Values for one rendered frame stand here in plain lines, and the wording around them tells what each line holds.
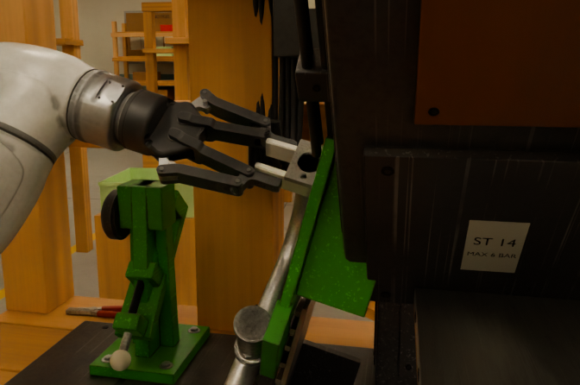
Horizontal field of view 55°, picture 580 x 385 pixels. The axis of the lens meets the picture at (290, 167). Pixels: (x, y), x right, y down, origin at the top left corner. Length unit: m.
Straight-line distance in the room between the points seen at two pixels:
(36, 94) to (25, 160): 0.08
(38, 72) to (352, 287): 0.43
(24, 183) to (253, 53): 0.40
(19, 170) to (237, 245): 0.41
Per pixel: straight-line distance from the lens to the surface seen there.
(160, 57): 10.48
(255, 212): 0.92
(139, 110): 0.66
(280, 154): 0.65
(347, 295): 0.55
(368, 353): 0.91
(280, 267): 0.70
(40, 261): 1.13
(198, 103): 0.69
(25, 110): 0.69
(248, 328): 0.56
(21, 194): 0.68
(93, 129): 0.68
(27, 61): 0.72
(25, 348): 1.05
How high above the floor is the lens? 1.33
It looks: 10 degrees down
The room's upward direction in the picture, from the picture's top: straight up
